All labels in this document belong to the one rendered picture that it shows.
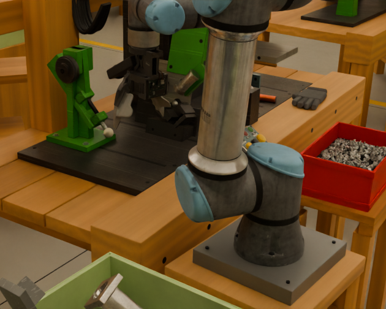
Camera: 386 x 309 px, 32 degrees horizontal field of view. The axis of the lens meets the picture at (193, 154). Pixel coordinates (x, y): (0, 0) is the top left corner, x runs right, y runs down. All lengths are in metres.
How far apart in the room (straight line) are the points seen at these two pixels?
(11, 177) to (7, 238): 1.51
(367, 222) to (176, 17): 0.77
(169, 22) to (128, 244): 0.48
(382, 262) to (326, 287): 0.81
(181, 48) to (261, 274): 0.84
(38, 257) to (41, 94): 1.23
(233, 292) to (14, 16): 1.04
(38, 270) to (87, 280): 1.78
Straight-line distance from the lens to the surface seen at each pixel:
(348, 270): 1.50
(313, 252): 1.47
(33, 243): 3.24
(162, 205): 1.58
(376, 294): 2.29
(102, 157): 1.84
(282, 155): 1.35
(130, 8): 1.58
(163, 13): 1.45
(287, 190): 1.35
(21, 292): 0.88
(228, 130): 1.22
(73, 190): 1.71
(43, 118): 2.07
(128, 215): 1.54
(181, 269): 1.44
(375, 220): 1.84
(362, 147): 2.05
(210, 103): 1.20
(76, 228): 1.55
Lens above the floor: 1.64
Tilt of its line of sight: 23 degrees down
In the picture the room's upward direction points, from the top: 2 degrees clockwise
